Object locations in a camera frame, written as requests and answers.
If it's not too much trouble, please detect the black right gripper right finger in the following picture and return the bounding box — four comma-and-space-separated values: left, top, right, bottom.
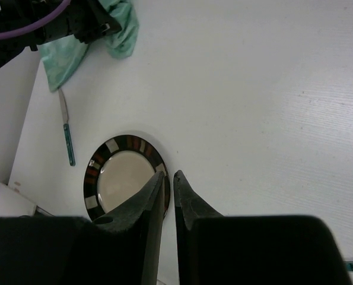
173, 170, 233, 284

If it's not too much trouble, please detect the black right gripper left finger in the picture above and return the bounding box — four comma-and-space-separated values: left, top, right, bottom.
93, 171, 165, 284

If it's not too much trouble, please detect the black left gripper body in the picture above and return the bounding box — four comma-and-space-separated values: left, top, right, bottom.
69, 1, 122, 44

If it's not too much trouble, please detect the green patterned cloth placemat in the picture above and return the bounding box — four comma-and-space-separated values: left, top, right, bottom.
39, 1, 139, 93

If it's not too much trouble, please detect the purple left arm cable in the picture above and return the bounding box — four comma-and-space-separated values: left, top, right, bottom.
0, 0, 73, 42

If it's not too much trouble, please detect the green handled steak knife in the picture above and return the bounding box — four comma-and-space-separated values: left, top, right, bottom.
58, 88, 75, 166

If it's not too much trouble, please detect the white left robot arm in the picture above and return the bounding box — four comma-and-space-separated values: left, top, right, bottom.
0, 1, 123, 68

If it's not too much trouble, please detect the dark rimmed cream plate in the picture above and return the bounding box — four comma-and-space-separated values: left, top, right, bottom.
83, 134, 171, 220

